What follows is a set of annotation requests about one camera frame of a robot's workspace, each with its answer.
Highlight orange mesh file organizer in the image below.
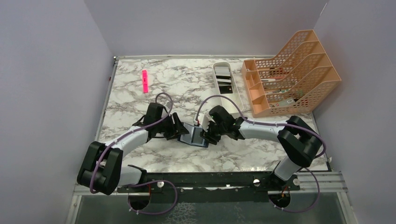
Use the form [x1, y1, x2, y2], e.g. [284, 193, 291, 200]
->
[241, 30, 341, 118]

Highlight stack of grey cards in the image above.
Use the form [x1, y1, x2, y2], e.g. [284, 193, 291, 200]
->
[214, 67, 232, 86]

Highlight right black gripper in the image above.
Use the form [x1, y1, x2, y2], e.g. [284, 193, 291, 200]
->
[199, 119, 226, 145]

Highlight pens in organizer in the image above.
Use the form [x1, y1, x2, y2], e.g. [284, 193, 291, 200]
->
[261, 77, 304, 107]

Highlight aluminium frame rail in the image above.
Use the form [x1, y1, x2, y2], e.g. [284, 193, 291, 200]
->
[73, 173, 348, 196]

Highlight white oblong plastic tray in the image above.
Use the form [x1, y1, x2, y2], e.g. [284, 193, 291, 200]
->
[212, 62, 243, 111]

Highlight loose black VIP card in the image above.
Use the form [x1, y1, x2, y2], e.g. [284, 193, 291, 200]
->
[219, 85, 233, 94]

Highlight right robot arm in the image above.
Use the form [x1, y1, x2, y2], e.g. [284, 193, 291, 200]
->
[194, 105, 325, 190]

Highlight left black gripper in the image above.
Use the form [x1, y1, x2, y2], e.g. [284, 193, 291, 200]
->
[156, 112, 189, 140]

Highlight pink highlighter marker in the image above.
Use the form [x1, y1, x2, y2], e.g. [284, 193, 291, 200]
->
[142, 70, 149, 93]

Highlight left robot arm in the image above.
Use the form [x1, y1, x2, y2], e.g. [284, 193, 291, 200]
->
[77, 103, 189, 195]

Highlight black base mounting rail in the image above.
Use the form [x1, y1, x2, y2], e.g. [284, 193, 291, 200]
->
[116, 172, 301, 194]

